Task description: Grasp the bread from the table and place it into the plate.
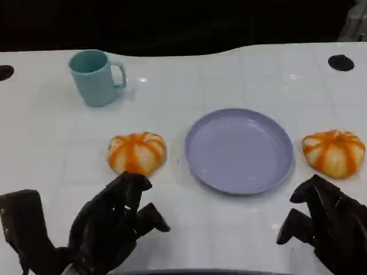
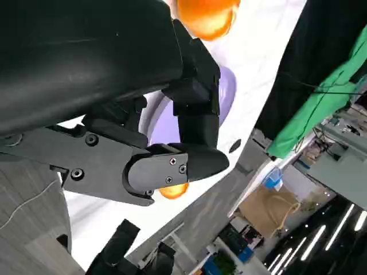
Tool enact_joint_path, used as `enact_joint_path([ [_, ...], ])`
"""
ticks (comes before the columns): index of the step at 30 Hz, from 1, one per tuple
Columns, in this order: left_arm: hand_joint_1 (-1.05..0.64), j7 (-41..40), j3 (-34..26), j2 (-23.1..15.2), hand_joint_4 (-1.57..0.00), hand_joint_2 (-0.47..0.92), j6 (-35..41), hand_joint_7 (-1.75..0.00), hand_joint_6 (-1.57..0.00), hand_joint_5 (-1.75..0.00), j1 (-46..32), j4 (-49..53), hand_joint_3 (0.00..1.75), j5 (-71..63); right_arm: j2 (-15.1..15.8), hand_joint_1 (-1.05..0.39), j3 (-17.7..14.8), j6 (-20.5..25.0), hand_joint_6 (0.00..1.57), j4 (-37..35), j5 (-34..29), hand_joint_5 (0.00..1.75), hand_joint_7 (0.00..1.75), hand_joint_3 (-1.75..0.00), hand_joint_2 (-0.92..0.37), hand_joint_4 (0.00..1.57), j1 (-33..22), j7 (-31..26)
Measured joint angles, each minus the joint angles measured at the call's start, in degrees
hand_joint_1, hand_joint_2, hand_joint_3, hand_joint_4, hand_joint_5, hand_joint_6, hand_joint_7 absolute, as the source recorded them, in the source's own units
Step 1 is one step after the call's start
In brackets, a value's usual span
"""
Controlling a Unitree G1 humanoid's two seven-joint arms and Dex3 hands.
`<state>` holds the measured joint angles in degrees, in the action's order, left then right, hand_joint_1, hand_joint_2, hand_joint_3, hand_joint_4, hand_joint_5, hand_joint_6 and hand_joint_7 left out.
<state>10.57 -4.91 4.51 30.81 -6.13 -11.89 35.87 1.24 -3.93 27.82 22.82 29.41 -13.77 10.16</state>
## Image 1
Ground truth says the grey metal frame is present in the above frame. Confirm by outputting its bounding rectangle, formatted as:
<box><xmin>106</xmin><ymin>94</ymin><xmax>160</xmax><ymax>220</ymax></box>
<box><xmin>337</xmin><ymin>4</ymin><xmax>367</xmax><ymax>43</ymax></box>

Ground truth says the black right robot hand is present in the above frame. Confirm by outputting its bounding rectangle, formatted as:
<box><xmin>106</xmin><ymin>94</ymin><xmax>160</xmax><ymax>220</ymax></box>
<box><xmin>276</xmin><ymin>174</ymin><xmax>367</xmax><ymax>275</ymax></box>

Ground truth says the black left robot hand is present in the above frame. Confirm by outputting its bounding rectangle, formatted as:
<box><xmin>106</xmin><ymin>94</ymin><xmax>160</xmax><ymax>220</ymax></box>
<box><xmin>68</xmin><ymin>171</ymin><xmax>171</xmax><ymax>275</ymax></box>

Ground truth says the pale green mug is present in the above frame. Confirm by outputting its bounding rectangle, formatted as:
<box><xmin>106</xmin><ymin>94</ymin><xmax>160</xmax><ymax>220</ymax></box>
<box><xmin>68</xmin><ymin>49</ymin><xmax>127</xmax><ymax>108</ymax></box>

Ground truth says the orange and white toy bread roll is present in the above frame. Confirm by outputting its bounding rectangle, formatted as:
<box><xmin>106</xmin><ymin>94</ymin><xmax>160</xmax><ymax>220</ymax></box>
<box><xmin>302</xmin><ymin>129</ymin><xmax>366</xmax><ymax>180</ymax></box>
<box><xmin>107</xmin><ymin>131</ymin><xmax>167</xmax><ymax>176</ymax></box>

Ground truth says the black table cable hole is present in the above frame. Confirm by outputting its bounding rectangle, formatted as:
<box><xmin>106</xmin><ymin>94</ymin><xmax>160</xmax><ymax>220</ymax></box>
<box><xmin>327</xmin><ymin>54</ymin><xmax>355</xmax><ymax>72</ymax></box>
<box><xmin>0</xmin><ymin>65</ymin><xmax>15</xmax><ymax>81</ymax></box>

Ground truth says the lilac plate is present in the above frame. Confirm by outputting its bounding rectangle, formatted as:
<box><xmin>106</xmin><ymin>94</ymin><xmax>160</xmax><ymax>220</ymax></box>
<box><xmin>184</xmin><ymin>108</ymin><xmax>295</xmax><ymax>196</ymax></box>

